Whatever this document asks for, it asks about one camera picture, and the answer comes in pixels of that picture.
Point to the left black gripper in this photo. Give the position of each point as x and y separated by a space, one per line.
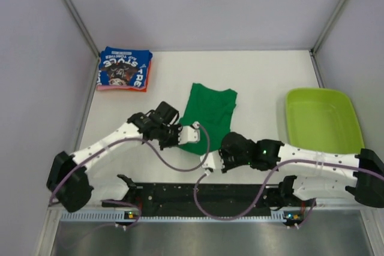
174 142

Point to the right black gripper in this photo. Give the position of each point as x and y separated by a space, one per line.
226 166

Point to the green t-shirt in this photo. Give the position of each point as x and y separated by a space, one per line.
212 109

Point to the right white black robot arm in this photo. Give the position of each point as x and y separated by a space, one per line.
309 174

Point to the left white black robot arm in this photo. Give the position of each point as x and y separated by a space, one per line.
73 179

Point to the orange folded t-shirt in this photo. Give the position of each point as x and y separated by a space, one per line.
139 81

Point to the pink folded t-shirt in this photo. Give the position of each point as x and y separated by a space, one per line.
113 87

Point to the blue printed folded t-shirt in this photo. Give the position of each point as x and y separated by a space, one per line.
117 66

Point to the lime green plastic tray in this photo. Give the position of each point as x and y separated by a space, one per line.
323 120

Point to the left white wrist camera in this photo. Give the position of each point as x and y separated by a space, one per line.
189 134

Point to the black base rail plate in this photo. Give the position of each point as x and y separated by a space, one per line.
176 199

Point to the grey slotted cable duct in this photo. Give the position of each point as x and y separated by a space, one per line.
128 216

